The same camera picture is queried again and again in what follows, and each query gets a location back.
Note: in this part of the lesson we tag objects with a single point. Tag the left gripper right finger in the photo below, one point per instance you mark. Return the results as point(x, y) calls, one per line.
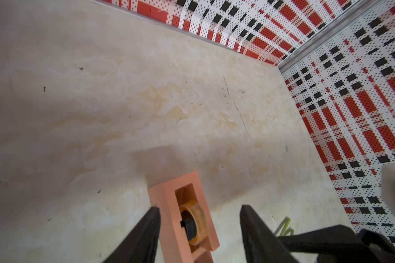
point(260, 244)

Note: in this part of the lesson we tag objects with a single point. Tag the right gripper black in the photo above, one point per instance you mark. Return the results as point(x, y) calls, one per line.
point(340, 243)

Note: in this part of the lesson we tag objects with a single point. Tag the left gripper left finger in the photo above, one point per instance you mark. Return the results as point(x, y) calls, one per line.
point(141, 244)

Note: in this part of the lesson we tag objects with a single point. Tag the artificial flower bouquet green stems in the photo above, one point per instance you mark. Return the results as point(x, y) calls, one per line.
point(284, 228)

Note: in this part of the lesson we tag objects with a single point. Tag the pink tape dispenser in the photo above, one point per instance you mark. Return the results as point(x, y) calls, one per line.
point(168, 197)

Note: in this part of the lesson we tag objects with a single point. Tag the clear tape roll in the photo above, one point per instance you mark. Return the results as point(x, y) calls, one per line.
point(194, 222)

